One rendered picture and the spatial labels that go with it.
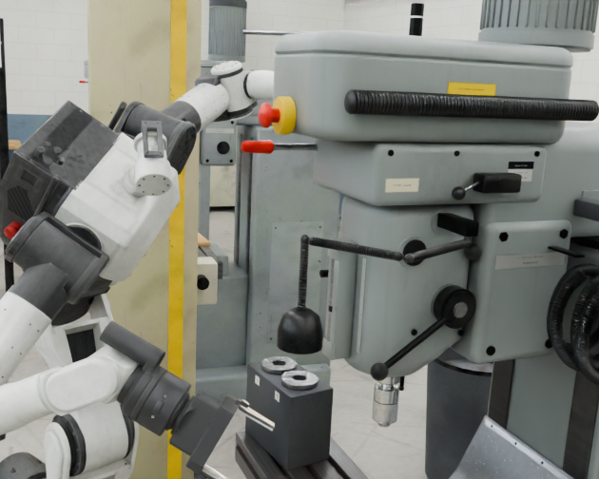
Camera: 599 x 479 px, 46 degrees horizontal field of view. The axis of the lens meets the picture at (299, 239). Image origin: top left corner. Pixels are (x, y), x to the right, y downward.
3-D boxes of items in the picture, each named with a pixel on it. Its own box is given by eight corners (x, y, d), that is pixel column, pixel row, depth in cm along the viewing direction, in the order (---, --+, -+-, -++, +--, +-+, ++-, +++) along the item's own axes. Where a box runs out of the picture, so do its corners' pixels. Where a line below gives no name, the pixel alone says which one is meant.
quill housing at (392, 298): (372, 393, 119) (386, 205, 112) (321, 349, 138) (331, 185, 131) (467, 380, 127) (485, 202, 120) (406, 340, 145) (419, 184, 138)
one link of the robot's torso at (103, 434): (50, 480, 162) (7, 282, 167) (119, 455, 174) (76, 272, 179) (78, 480, 151) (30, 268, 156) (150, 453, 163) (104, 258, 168)
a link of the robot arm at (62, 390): (122, 393, 102) (40, 424, 104) (142, 374, 111) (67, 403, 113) (104, 353, 102) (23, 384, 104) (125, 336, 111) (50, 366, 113)
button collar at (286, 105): (283, 136, 111) (285, 97, 110) (270, 132, 116) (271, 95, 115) (296, 136, 112) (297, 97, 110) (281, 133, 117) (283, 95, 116)
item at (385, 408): (368, 420, 133) (370, 392, 132) (376, 411, 138) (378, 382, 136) (393, 427, 131) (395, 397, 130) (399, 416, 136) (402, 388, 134)
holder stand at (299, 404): (286, 470, 167) (290, 392, 163) (244, 431, 186) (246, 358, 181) (329, 459, 174) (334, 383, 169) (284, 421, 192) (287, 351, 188)
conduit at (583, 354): (574, 397, 113) (592, 271, 109) (509, 359, 128) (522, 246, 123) (659, 383, 120) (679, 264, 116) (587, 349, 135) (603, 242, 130)
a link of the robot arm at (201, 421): (194, 482, 102) (124, 438, 103) (202, 467, 112) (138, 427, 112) (240, 405, 103) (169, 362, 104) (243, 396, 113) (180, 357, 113)
